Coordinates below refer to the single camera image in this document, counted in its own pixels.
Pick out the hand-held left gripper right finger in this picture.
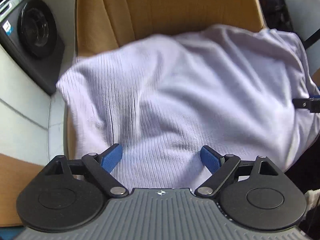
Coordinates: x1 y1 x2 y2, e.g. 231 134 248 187
194 145 287 197

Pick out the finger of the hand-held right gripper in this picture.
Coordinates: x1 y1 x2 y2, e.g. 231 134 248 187
292 96 320 113

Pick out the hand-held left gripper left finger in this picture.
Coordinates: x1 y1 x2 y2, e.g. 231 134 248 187
37 143 129 197

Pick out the lilac knit cardigan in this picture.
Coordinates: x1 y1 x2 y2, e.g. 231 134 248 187
56 24 320 189

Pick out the dark backpack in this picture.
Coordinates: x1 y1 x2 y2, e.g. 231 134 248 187
257 0 295 33

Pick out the grey washing machine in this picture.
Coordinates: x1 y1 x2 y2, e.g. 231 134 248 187
0 0 67 96

